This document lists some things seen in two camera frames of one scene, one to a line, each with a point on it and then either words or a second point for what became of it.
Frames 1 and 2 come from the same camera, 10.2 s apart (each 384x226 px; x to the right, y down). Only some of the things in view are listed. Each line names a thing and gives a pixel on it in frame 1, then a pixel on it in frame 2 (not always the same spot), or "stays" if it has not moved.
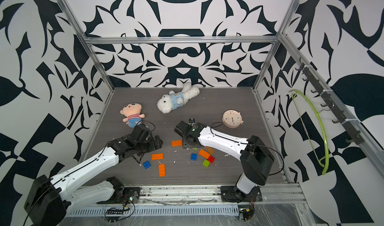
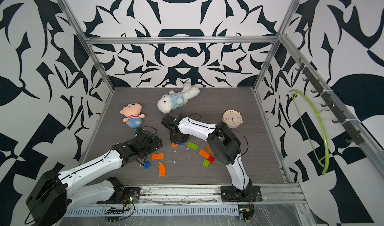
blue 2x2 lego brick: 146,165 stays
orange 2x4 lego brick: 161,170 stays
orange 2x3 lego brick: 157,156 stays
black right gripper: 184,144 → 184,138
